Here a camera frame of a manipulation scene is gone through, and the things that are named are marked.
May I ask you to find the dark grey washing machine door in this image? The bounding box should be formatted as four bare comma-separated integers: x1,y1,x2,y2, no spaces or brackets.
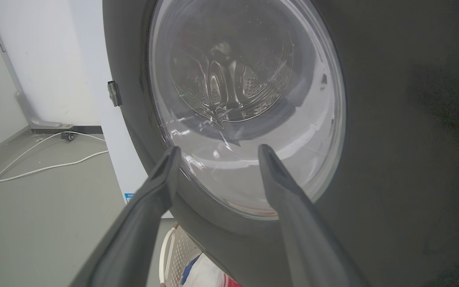
103,0,459,287

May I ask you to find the white floor cable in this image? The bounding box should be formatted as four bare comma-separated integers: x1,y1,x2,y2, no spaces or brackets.
0,150,109,191
0,131,106,216

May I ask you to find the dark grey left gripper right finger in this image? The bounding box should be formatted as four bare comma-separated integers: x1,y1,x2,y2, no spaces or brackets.
257,144,369,287

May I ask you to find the white washing machine body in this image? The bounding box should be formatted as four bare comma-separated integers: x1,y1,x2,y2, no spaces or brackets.
69,0,174,219

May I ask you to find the white laundry basket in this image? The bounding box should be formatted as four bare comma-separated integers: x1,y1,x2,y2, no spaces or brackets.
159,223,203,287

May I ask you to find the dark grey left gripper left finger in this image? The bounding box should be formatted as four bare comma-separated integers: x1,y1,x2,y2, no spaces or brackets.
69,145,182,287

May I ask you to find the white and red clothing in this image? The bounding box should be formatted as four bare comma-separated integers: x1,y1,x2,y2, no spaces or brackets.
180,254,243,287

